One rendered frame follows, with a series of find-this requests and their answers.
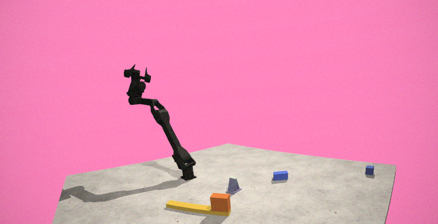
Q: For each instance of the yellow bar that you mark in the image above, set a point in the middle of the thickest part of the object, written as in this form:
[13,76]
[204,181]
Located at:
[220,205]

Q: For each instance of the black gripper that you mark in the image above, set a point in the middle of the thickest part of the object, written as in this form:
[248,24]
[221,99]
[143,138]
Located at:
[146,78]

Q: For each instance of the small blue cube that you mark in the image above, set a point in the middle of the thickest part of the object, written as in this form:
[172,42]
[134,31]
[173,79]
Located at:
[369,170]

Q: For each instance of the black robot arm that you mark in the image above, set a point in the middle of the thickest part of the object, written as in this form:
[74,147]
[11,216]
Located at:
[181,156]

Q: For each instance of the blue rectangular block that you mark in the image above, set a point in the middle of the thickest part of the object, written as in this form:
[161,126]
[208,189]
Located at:
[281,175]

